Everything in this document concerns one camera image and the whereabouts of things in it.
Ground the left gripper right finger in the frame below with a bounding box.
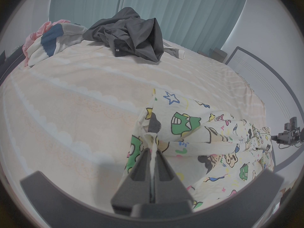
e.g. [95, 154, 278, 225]
[155, 151, 194, 211]

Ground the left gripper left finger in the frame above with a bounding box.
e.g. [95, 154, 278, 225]
[111, 149, 151, 214]

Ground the white printed pyjama top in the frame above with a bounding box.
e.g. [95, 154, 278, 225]
[120, 88, 275, 213]

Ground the grey bedside table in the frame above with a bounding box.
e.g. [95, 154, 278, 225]
[198, 47, 228, 63]

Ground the bed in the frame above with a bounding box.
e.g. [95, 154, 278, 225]
[0, 38, 304, 214]

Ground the grey garment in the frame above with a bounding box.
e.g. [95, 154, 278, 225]
[163, 45, 186, 59]

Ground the blue-green curtain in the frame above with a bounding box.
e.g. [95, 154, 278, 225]
[49, 0, 126, 30]
[117, 0, 249, 54]

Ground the black garment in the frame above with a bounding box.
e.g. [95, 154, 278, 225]
[82, 7, 164, 63]

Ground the white and blue sweater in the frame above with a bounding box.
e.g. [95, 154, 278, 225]
[25, 23, 88, 67]

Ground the black cabinet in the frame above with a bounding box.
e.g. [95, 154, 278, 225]
[0, 47, 24, 76]

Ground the pink garment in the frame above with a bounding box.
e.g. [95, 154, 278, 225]
[22, 19, 72, 67]

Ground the black cable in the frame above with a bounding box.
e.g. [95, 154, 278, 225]
[278, 142, 302, 149]

